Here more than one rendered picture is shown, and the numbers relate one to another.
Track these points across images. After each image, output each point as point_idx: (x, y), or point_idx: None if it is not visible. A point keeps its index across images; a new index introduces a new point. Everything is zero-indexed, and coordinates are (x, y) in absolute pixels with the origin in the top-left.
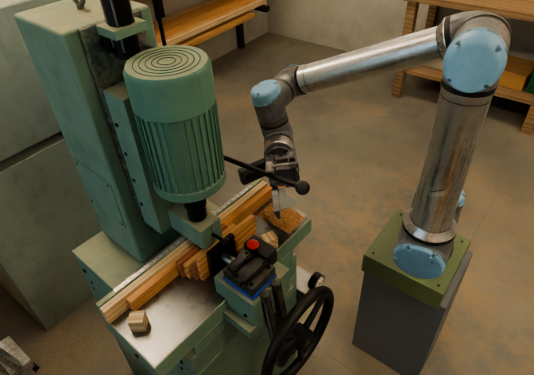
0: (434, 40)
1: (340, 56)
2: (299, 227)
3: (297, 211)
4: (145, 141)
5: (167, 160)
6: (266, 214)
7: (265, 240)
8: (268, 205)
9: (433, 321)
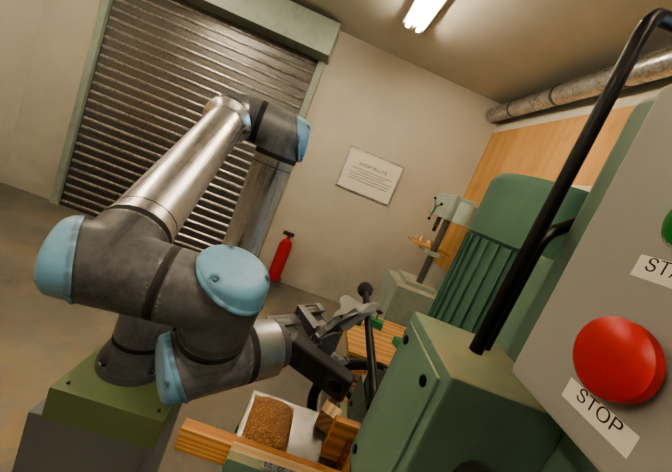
0: (241, 123)
1: (191, 161)
2: (277, 399)
3: (249, 406)
4: None
5: None
6: (285, 439)
7: (340, 413)
8: (263, 442)
9: None
